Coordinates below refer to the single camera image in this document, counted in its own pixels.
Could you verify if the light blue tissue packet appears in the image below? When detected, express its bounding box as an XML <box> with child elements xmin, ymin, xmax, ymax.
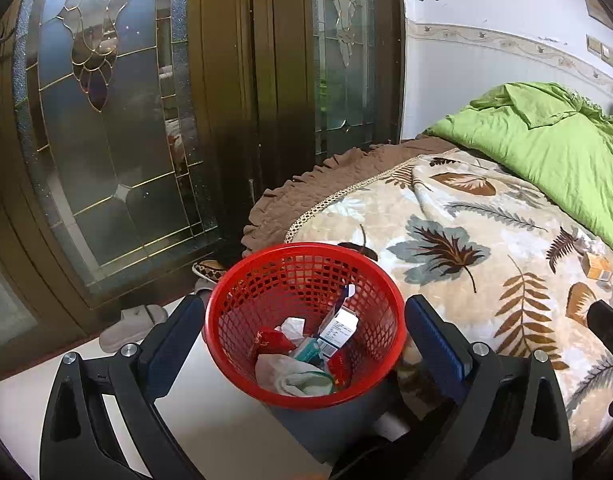
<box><xmin>291</xmin><ymin>337</ymin><xmax>327</xmax><ymax>366</ymax></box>

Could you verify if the patterned slipper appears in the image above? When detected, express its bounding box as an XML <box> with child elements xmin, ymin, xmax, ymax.
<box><xmin>192</xmin><ymin>259</ymin><xmax>232</xmax><ymax>281</ymax></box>

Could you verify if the red plastic mesh basket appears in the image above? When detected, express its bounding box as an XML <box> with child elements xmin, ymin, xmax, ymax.
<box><xmin>205</xmin><ymin>242</ymin><xmax>406</xmax><ymax>410</ymax></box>

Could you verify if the leaf print blanket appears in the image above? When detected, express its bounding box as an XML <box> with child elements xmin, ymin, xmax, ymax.
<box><xmin>286</xmin><ymin>149</ymin><xmax>613</xmax><ymax>453</ymax></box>

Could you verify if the brown ruffled bedspread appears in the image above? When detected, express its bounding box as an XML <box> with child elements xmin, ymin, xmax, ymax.
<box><xmin>241</xmin><ymin>136</ymin><xmax>462</xmax><ymax>253</ymax></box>

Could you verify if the wooden stained glass door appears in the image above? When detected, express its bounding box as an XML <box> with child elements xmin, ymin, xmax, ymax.
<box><xmin>0</xmin><ymin>0</ymin><xmax>405</xmax><ymax>386</ymax></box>

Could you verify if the orange cardboard box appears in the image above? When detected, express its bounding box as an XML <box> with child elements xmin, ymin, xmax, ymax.
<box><xmin>581</xmin><ymin>251</ymin><xmax>613</xmax><ymax>282</ymax></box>

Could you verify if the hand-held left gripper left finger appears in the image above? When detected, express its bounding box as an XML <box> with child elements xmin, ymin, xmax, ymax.
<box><xmin>39</xmin><ymin>294</ymin><xmax>207</xmax><ymax>480</ymax></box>

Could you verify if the beige light switch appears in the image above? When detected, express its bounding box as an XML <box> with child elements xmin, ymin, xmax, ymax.
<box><xmin>585</xmin><ymin>35</ymin><xmax>613</xmax><ymax>67</ymax></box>

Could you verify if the white tissue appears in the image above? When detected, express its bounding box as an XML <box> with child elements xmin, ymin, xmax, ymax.
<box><xmin>281</xmin><ymin>316</ymin><xmax>307</xmax><ymax>343</ymax></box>

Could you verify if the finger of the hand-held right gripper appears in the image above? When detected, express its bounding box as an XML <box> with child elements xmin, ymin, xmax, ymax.
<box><xmin>587</xmin><ymin>300</ymin><xmax>613</xmax><ymax>361</ymax></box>

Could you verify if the beige slipper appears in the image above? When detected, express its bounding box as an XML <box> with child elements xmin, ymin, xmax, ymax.
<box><xmin>99</xmin><ymin>304</ymin><xmax>170</xmax><ymax>355</ymax></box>

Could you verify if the shiny red plastic wrapper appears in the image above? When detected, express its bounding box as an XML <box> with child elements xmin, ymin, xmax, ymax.
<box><xmin>254</xmin><ymin>327</ymin><xmax>297</xmax><ymax>361</ymax></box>

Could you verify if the white sock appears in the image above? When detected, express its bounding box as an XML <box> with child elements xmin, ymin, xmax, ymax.
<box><xmin>255</xmin><ymin>354</ymin><xmax>335</xmax><ymax>397</ymax></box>

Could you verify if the beige wall panel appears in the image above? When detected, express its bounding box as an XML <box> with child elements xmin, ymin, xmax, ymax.
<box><xmin>577</xmin><ymin>0</ymin><xmax>613</xmax><ymax>28</ymax></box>

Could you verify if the torn red cardboard box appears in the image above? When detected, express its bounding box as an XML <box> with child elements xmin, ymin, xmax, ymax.
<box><xmin>327</xmin><ymin>350</ymin><xmax>355</xmax><ymax>388</ymax></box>

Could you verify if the clear plastic bag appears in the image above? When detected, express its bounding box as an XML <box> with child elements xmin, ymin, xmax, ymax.
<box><xmin>571</xmin><ymin>227</ymin><xmax>607</xmax><ymax>256</ymax></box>

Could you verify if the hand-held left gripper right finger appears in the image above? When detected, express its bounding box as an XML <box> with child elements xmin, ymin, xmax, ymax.
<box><xmin>404</xmin><ymin>294</ymin><xmax>572</xmax><ymax>480</ymax></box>

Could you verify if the grey carton with barcode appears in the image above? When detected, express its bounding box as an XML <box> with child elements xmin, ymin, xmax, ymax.
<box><xmin>315</xmin><ymin>307</ymin><xmax>360</xmax><ymax>356</ymax></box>

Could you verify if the dark grey stool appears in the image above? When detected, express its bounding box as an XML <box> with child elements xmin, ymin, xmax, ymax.
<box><xmin>266</xmin><ymin>375</ymin><xmax>412</xmax><ymax>466</ymax></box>

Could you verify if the green quilt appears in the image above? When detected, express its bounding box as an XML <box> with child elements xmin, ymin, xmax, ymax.
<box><xmin>421</xmin><ymin>81</ymin><xmax>613</xmax><ymax>261</ymax></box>

